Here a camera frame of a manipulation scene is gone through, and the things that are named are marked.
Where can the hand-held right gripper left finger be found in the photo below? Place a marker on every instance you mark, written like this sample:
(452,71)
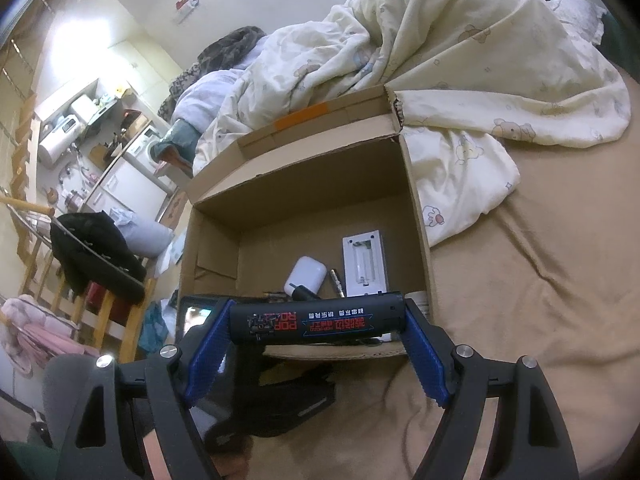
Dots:
(207,355)

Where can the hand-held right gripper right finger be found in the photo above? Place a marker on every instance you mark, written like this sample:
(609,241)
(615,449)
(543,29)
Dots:
(425,360)

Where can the black printed tube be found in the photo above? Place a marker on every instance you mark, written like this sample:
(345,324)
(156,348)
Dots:
(320,320)

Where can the white rectangular plastic device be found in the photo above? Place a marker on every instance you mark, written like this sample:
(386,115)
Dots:
(362,260)

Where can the metal pen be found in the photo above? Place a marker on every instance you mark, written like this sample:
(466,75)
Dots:
(336,280)

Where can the white earbuds case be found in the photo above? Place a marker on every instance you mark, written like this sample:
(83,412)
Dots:
(306,275)

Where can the brown cardboard box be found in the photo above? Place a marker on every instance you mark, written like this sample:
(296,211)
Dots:
(310,195)

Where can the wooden chair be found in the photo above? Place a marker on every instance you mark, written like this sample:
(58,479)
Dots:
(115,320)

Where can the grey stuffed bag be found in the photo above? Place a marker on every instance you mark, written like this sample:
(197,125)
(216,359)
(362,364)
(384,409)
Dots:
(145,235)

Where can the black jacket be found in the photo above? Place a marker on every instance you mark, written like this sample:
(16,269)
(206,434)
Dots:
(85,245)

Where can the pink cloth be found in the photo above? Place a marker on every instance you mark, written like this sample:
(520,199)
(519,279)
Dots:
(35,330)

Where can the white kitchen cabinet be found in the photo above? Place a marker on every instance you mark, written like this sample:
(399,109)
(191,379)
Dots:
(130,185)

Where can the white washing machine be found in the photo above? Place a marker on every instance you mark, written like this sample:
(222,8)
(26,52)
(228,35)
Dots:
(145,152)

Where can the teal cushion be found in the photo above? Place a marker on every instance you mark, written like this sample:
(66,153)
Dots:
(180,137)

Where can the white water heater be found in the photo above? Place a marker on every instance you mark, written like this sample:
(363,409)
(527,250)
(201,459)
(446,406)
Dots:
(55,147)

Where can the lavender blanket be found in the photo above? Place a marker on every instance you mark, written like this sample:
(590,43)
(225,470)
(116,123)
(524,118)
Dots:
(210,95)

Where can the camouflage cloth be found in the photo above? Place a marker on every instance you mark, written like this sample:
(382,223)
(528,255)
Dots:
(230,42)

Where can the cream printed duvet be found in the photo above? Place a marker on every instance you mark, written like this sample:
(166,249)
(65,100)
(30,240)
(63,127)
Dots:
(450,35)

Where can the dark teal pillow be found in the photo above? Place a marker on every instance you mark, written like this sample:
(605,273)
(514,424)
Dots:
(614,35)

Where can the white frilled pillow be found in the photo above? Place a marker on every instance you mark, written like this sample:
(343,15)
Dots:
(575,15)

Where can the white wall cabinet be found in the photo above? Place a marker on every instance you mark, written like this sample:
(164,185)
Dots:
(60,97)

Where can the wall hook decoration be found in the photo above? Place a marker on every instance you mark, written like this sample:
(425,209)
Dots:
(187,9)

